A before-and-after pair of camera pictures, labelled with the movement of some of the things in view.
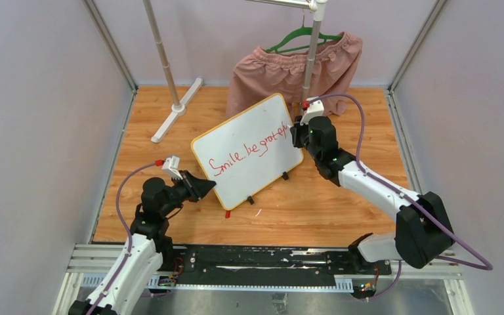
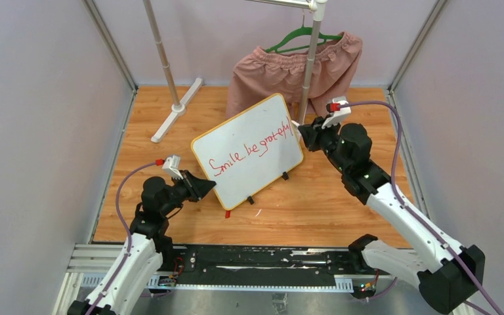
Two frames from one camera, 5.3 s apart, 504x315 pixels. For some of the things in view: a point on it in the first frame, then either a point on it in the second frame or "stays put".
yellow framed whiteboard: (248, 150) stays put
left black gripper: (196, 188) stays put
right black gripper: (296, 130) -> (312, 133)
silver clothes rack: (317, 8) stays put
